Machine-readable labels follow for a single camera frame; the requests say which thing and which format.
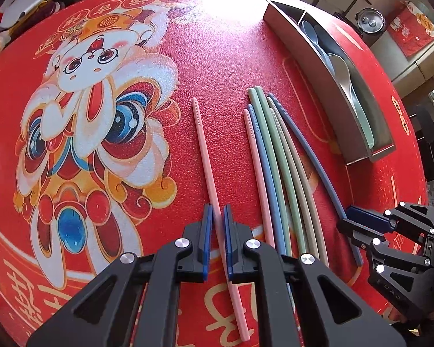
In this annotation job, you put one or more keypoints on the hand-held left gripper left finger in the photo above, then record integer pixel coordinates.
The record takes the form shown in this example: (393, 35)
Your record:
(208, 238)

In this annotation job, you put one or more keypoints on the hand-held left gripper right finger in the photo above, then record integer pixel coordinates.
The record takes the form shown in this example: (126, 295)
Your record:
(227, 238)

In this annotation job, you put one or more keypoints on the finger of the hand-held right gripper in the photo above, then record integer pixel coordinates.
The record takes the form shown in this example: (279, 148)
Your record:
(365, 214)
(354, 233)

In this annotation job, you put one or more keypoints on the pink chopstick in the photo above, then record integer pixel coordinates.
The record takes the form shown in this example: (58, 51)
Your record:
(204, 159)
(255, 173)

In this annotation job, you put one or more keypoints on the blue chopstick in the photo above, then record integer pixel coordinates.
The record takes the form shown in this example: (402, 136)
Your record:
(264, 173)
(303, 144)

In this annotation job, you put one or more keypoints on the green spoon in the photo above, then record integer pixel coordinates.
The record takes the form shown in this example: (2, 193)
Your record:
(365, 130)

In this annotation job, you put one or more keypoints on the green chopstick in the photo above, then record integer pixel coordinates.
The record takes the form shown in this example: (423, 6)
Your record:
(275, 166)
(284, 166)

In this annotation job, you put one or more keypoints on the beige spoon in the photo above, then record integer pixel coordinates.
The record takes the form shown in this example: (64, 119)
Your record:
(341, 74)

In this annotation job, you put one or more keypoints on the stainless steel utensil holder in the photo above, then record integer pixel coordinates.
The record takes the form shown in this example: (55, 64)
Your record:
(307, 61)

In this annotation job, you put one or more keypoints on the blue spoon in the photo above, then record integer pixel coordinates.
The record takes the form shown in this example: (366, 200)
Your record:
(311, 36)

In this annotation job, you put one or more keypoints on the white refrigerator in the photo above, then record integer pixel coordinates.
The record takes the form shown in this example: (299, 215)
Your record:
(430, 68)

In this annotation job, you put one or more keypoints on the red printed cloth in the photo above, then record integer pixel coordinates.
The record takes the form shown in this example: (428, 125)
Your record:
(412, 32)

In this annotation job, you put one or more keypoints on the steel rice cooker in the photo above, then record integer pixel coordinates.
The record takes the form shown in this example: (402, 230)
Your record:
(369, 21)

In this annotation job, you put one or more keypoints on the red printed table mat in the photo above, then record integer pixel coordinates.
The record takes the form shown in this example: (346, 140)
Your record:
(209, 43)

